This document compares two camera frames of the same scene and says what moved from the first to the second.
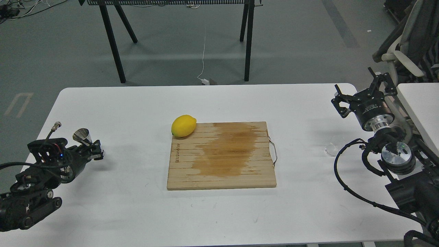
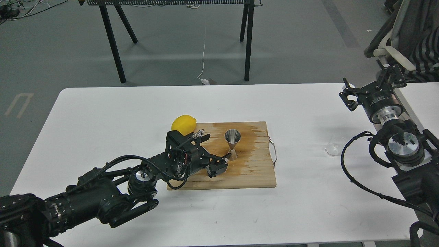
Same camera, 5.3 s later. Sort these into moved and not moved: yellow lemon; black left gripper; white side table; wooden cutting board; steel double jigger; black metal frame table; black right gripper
Moved: black right gripper; black left gripper; steel double jigger
Not moved: yellow lemon; black metal frame table; wooden cutting board; white side table
